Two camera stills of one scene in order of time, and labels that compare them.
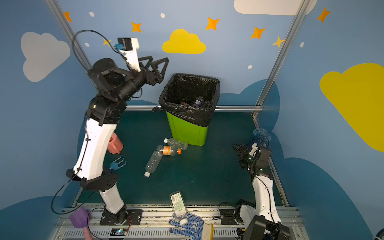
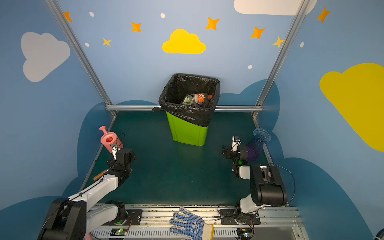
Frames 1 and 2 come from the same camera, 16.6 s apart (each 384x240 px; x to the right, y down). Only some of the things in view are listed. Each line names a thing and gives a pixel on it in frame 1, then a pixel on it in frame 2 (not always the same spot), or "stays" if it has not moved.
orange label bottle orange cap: [169, 150] to [202, 97]
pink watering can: [115, 144] stays
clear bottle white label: [179, 207] to [188, 99]
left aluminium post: [54, 5] stays
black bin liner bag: [189, 98] stays
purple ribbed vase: [262, 136] stays
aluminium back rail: [151, 108] stays
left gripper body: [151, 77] to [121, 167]
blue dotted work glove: [193, 226] stays
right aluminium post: [280, 58] stays
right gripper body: [243, 151] to [229, 151]
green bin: [193, 133] stays
